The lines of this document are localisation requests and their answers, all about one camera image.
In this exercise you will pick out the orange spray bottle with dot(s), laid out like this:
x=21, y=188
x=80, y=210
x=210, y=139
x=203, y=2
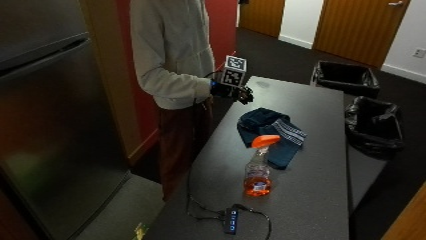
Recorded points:
x=258, y=170

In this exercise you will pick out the white wall outlet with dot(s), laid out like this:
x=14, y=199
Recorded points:
x=419, y=52

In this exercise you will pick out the black usb hub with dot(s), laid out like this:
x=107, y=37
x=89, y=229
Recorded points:
x=230, y=220

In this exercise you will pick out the wooden door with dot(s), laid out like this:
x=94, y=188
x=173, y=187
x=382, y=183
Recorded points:
x=359, y=28
x=261, y=15

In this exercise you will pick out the black lined trash bin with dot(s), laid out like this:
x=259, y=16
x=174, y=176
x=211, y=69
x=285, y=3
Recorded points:
x=372, y=125
x=346, y=77

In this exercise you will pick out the dark blue towel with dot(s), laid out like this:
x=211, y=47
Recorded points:
x=270, y=131

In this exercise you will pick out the the person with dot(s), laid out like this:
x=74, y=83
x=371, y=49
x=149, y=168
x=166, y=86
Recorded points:
x=170, y=66

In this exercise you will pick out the stainless steel refrigerator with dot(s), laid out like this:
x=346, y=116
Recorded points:
x=48, y=126

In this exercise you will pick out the white marker cube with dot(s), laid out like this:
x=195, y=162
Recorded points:
x=233, y=71

